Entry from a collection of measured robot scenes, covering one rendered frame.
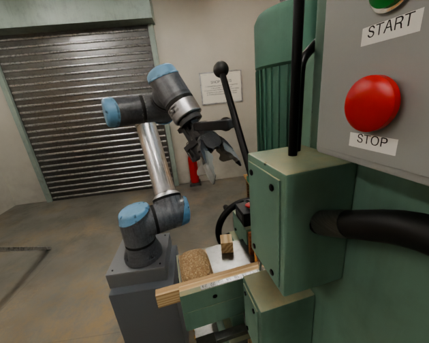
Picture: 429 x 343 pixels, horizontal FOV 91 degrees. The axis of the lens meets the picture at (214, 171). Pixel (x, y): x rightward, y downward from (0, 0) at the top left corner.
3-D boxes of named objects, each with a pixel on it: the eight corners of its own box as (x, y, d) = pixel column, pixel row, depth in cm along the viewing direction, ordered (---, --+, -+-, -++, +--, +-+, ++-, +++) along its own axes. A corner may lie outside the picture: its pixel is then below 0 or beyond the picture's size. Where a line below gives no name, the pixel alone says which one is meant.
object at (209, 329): (212, 314, 86) (210, 299, 84) (220, 346, 75) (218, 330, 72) (191, 320, 85) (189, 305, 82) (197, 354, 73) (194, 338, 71)
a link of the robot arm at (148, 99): (139, 105, 77) (140, 84, 65) (171, 102, 81) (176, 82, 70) (146, 128, 76) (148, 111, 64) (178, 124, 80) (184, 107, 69)
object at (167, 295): (372, 239, 67) (374, 228, 66) (378, 243, 65) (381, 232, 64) (158, 301, 54) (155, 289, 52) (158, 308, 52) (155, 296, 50)
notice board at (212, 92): (242, 101, 333) (241, 69, 318) (242, 101, 332) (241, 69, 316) (201, 105, 329) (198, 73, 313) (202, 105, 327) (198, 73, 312)
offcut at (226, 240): (233, 252, 67) (232, 242, 66) (221, 253, 67) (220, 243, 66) (231, 243, 72) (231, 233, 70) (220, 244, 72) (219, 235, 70)
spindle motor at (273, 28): (304, 153, 60) (310, 25, 50) (358, 172, 44) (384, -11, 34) (246, 163, 57) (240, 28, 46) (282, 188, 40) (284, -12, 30)
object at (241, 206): (265, 204, 82) (264, 191, 80) (280, 218, 72) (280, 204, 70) (232, 211, 79) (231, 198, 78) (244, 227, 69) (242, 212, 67)
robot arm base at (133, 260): (118, 270, 101) (114, 253, 98) (131, 244, 119) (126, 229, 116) (159, 265, 102) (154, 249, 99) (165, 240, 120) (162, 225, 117)
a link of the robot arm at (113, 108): (103, 105, 120) (97, 92, 60) (126, 103, 124) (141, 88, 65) (108, 126, 123) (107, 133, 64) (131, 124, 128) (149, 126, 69)
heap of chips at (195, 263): (205, 248, 70) (204, 239, 69) (216, 282, 57) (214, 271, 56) (178, 256, 68) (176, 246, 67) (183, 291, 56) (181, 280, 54)
